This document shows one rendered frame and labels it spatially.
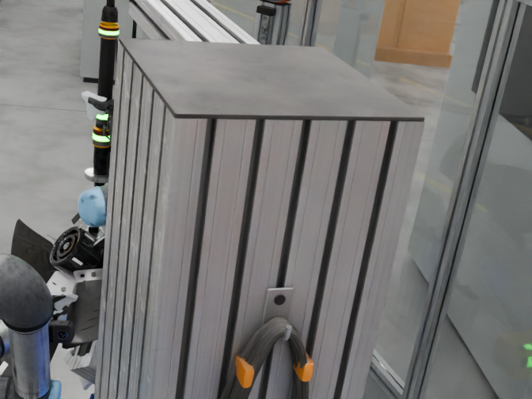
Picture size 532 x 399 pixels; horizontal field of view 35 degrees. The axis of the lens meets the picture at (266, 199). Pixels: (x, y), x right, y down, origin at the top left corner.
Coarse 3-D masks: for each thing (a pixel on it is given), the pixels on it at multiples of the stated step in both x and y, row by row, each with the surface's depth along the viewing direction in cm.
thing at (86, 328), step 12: (84, 288) 204; (96, 288) 204; (84, 300) 200; (96, 300) 199; (72, 312) 197; (84, 312) 196; (96, 312) 196; (84, 324) 193; (96, 324) 192; (84, 336) 190; (96, 336) 189
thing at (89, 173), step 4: (108, 156) 200; (108, 160) 200; (108, 164) 200; (92, 168) 201; (108, 168) 201; (88, 172) 199; (92, 172) 199; (108, 172) 201; (88, 176) 197; (92, 176) 197; (96, 176) 198; (100, 176) 198; (104, 176) 198; (108, 176) 199; (92, 180) 197; (96, 180) 197; (100, 180) 197; (104, 180) 197
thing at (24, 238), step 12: (24, 228) 237; (24, 240) 237; (36, 240) 231; (12, 252) 242; (24, 252) 236; (36, 252) 232; (48, 252) 228; (36, 264) 233; (48, 264) 229; (48, 276) 231
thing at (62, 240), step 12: (72, 228) 217; (60, 240) 219; (72, 240) 216; (84, 240) 212; (96, 240) 217; (60, 252) 215; (72, 252) 210; (84, 252) 212; (96, 252) 214; (60, 264) 211; (72, 264) 211; (84, 264) 213; (96, 264) 214; (72, 276) 215
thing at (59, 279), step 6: (54, 276) 217; (60, 276) 217; (66, 276) 217; (48, 282) 217; (54, 282) 217; (60, 282) 217; (66, 282) 217; (72, 282) 217; (54, 288) 216; (60, 288) 217; (66, 288) 217; (72, 288) 217
